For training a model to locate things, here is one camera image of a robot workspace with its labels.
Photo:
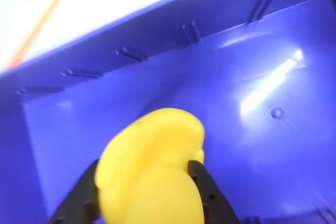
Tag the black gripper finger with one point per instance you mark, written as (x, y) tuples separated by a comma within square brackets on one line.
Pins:
[(78, 197), (212, 200)]

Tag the yellow rubber duck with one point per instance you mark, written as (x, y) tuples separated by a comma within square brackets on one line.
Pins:
[(147, 155)]

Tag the blue plastic box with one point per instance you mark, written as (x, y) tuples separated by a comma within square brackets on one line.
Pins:
[(236, 155)]

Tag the long orange tape line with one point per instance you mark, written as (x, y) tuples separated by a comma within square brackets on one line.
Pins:
[(45, 16)]

